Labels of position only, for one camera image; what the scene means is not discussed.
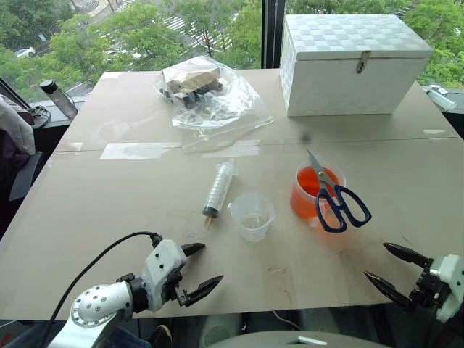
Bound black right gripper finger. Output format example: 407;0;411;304
383;241;435;270
363;270;418;311

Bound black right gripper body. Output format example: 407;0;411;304
408;257;454;310

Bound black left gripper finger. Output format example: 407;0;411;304
176;274;225;308
180;242;207;259

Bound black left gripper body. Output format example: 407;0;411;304
159;267;191;308

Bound small clear measuring cup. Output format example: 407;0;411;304
227;192;277;244

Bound clear plastic syringe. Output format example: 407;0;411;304
201;158;239;233

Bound cup with orange liquid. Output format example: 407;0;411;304
289;161;347;233

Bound packaged clear syringe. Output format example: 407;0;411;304
423;84;458;112

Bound dark grey water bottle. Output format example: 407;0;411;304
39;80;79;120

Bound black shoe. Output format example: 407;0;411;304
147;324;173;348

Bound narrow clear tape patch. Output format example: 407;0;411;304
201;139;262;159

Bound clear plastic bag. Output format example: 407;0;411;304
153;55;275;154

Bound brown cardboard pack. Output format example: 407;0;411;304
162;66;224;96

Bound white checkered lidded box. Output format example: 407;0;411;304
278;13;435;118

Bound white cloth bundle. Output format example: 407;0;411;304
0;93;37;157

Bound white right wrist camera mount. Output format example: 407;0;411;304
432;253;464;323

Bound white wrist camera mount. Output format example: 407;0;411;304
139;239;188;313
432;253;464;323

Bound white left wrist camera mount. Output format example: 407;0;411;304
139;239;188;313

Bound thin white cable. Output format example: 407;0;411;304
270;310;302;331

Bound blue handled scissors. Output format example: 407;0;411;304
306;148;373;233

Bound black window frame post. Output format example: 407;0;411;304
261;0;288;70

